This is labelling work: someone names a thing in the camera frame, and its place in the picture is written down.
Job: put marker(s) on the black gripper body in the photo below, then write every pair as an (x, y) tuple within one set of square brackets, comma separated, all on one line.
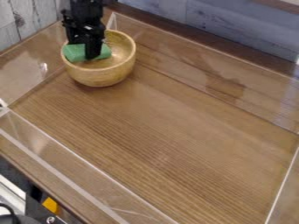
[(82, 17)]

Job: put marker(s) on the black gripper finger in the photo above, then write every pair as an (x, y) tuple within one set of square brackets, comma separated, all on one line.
[(94, 42), (75, 34)]

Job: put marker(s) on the green rectangular block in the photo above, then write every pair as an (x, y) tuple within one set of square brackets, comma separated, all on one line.
[(75, 54)]

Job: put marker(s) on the brown wooden bowl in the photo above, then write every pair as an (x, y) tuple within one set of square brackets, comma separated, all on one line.
[(106, 72)]

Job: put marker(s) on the yellow label tag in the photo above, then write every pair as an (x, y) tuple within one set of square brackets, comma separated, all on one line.
[(51, 205)]

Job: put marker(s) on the clear acrylic corner bracket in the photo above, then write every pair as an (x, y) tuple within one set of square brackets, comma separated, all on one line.
[(113, 22)]

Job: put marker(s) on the clear acrylic front wall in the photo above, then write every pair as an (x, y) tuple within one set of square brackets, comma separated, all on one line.
[(91, 160)]

